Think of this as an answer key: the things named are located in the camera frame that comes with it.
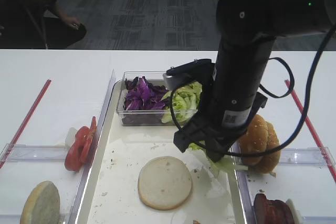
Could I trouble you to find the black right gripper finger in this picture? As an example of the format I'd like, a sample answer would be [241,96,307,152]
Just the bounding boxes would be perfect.
[204,132,246,162]
[173,125,206,153]

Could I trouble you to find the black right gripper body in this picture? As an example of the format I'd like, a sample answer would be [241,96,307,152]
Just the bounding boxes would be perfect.
[183,92,267,141]

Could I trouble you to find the lettuce leaf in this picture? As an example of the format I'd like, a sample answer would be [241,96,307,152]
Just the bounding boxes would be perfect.
[188,143,248,178]

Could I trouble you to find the bun bottom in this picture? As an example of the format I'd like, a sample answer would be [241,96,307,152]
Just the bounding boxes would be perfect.
[138,156,193,210]

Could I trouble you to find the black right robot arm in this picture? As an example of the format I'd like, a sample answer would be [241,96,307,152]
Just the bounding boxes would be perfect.
[164,0,335,162]

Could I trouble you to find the green lettuce in container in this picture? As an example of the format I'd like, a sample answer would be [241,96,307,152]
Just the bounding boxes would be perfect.
[172,82,202,125]

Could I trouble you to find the brown meat patties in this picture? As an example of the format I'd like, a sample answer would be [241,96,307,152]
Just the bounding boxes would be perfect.
[254,194,295,224]

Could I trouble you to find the red tomato slices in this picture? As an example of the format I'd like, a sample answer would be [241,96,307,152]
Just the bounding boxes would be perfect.
[64,116,97,172]

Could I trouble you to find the clear divider near tomato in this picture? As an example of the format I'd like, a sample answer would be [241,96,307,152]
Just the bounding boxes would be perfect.
[1,144,68,162]

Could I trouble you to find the sesame bun tops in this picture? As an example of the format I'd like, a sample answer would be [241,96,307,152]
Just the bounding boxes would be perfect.
[238,114,281,174]

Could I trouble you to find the purple cabbage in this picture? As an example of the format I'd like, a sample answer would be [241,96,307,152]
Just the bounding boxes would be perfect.
[122,76,170,126]

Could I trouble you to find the clear salad container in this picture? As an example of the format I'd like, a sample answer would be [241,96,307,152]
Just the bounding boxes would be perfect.
[116,72,202,126]

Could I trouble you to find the metal tray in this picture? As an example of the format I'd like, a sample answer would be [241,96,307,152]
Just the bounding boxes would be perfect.
[76,81,245,223]

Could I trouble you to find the lower right clear divider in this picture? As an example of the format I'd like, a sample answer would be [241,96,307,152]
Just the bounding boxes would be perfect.
[302,216,336,224]

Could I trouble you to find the left bun half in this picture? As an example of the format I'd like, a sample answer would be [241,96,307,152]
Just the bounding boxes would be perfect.
[19,181,60,224]

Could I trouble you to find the seated person in background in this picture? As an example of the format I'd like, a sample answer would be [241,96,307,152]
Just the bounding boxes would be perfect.
[1,0,87,49]

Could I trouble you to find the right clear long rail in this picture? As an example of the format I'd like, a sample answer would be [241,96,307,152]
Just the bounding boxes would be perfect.
[230,140,257,224]

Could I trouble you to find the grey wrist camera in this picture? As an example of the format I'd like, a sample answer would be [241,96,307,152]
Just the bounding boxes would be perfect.
[163,59,215,91]

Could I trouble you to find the right red acrylic rail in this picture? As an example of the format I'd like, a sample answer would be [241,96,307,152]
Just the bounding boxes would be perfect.
[285,79,336,180]

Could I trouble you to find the red acrylic rail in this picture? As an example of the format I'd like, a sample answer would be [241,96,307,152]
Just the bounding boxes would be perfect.
[285,79,336,180]
[0,79,51,168]

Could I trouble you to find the left red acrylic rail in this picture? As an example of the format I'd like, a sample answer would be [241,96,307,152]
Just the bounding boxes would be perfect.
[0,79,51,168]

